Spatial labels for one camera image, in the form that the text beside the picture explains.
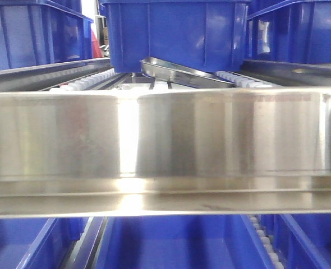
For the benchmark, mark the stainless steel tray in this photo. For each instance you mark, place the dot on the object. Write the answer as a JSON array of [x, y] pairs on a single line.
[[178, 74]]

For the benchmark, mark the white roller track upper left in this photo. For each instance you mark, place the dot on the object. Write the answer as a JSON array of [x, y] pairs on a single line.
[[86, 83]]

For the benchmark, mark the white roller track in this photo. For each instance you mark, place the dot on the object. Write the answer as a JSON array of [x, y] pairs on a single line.
[[266, 241], [242, 81], [86, 83]]

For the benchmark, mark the white roller track upper right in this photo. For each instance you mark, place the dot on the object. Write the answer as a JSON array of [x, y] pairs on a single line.
[[242, 81]]

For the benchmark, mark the blue bin lower centre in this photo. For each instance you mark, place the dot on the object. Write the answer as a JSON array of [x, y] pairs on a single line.
[[188, 241]]

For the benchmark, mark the blue bin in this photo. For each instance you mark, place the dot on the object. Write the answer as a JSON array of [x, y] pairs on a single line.
[[289, 31], [34, 33], [303, 240], [204, 35], [188, 241], [39, 242]]

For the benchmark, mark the blue bin upper centre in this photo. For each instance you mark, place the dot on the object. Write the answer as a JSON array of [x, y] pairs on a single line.
[[204, 35]]

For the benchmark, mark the blue bin upper right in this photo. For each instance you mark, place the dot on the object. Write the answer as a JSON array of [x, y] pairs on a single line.
[[289, 31]]

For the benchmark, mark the blue bin lower right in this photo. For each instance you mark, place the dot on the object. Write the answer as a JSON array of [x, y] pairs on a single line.
[[303, 240]]

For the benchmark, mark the blue bin lower left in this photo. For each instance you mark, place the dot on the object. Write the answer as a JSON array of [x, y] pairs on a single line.
[[39, 242]]

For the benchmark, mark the blue bin upper left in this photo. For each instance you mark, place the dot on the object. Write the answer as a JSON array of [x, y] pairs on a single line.
[[34, 33]]

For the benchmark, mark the stainless steel shelf rail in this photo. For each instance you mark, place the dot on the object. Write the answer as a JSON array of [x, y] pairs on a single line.
[[146, 152]]

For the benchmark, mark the metal divider rail left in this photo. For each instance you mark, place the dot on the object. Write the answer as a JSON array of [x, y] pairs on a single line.
[[84, 252]]

